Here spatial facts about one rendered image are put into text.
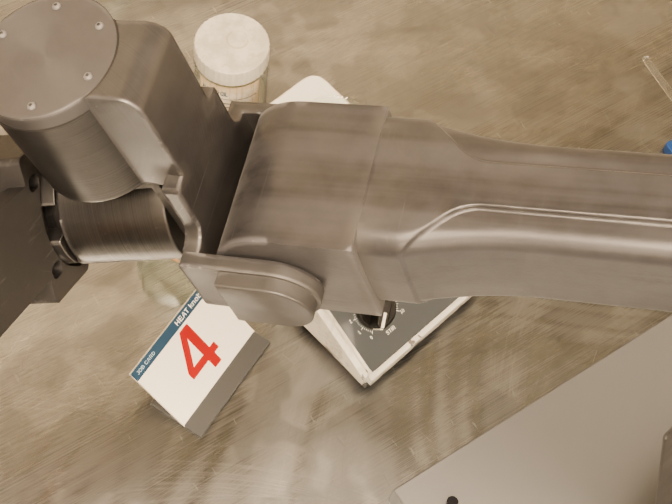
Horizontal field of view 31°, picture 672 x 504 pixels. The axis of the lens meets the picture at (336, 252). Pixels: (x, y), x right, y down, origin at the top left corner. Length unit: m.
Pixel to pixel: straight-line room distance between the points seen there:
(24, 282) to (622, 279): 0.23
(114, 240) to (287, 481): 0.39
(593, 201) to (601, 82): 0.63
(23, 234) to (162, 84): 0.10
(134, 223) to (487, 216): 0.15
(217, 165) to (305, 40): 0.56
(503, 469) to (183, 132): 0.46
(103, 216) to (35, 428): 0.40
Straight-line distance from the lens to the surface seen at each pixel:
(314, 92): 0.91
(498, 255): 0.45
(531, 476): 0.86
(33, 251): 0.50
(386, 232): 0.45
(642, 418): 0.89
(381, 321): 0.85
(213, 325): 0.88
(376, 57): 1.04
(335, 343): 0.87
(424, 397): 0.90
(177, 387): 0.87
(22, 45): 0.46
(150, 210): 0.50
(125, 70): 0.43
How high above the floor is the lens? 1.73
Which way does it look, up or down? 63 degrees down
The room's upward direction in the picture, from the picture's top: 11 degrees clockwise
